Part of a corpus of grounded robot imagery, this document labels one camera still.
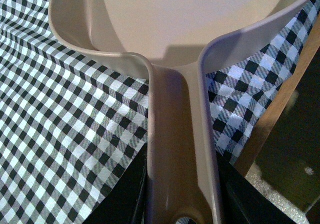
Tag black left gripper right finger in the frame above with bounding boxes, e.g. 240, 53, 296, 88
216, 153, 288, 224

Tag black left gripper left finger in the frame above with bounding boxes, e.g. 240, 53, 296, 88
86, 144, 147, 224

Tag black white gingham tablecloth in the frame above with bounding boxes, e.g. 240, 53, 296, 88
0, 0, 320, 224

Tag beige plastic dustpan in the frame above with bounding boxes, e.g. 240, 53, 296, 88
49, 0, 309, 224

